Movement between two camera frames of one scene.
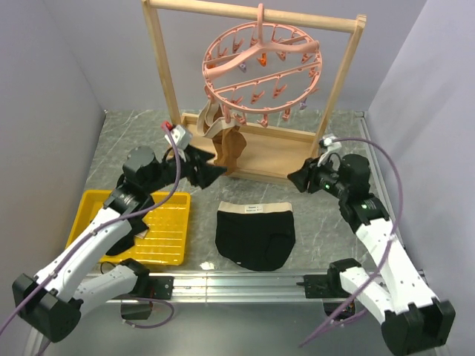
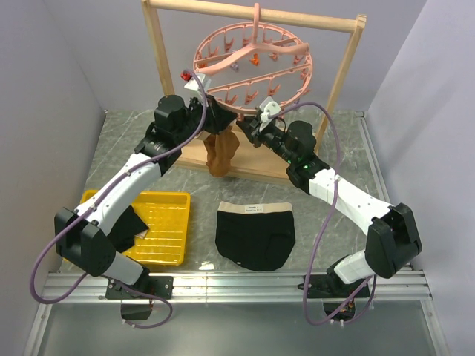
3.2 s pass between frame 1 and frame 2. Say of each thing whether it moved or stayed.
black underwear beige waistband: stayed
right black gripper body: moved
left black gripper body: moved
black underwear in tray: stayed
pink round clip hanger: moved
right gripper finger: moved
